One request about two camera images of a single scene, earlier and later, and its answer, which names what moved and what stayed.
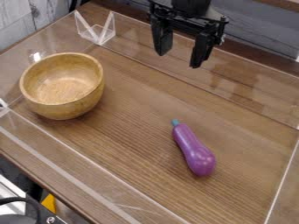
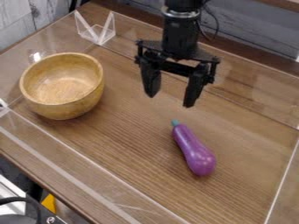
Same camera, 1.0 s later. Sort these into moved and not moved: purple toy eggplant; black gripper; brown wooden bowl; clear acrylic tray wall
Moved: black gripper
Not moved: brown wooden bowl; purple toy eggplant; clear acrylic tray wall
